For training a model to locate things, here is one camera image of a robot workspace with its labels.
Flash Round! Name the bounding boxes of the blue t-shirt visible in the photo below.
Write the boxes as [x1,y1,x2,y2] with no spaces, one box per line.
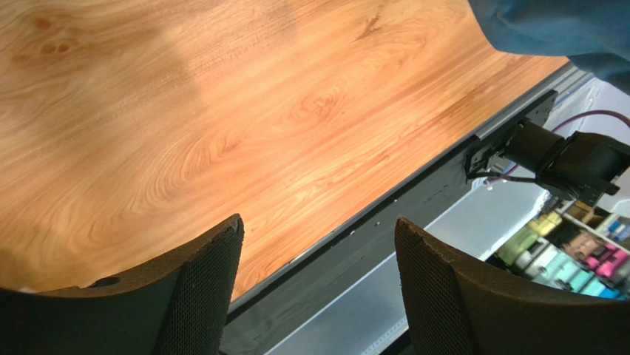
[470,0,629,93]

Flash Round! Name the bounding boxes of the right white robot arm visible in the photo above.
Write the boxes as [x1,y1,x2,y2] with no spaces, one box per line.
[464,119,629,206]

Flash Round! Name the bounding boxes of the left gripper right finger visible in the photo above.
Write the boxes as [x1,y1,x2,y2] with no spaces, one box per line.
[394,217,629,354]

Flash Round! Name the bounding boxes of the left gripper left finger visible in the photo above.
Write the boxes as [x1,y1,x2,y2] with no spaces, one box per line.
[1,214,244,354]

